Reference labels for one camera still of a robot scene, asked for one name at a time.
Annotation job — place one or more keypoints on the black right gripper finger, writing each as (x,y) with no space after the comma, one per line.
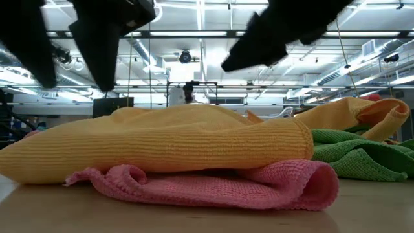
(278,26)

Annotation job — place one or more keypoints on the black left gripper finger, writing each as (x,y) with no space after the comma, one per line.
(100,55)
(29,39)

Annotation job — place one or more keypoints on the orange microfiber towel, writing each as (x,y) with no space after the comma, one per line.
(161,142)
(339,113)

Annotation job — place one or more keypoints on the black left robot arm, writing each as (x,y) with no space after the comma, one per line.
(6,123)

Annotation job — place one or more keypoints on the green microfiber towel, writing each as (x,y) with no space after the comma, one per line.
(355,158)

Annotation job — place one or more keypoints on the black monitor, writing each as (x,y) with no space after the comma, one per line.
(106,106)

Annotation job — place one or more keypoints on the white ceiling vent unit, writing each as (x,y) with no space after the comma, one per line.
(370,48)

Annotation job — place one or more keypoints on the person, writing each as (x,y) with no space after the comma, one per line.
(188,92)

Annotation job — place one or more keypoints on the black ceiling dome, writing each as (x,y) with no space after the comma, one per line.
(391,58)

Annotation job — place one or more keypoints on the red object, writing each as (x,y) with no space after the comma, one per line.
(372,97)

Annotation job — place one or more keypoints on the black ceiling camera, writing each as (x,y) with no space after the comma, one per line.
(185,57)
(64,57)

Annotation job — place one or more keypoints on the silver ceiling air duct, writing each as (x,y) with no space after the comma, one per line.
(142,51)

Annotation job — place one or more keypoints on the black overhead frame beam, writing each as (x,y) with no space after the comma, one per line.
(231,33)

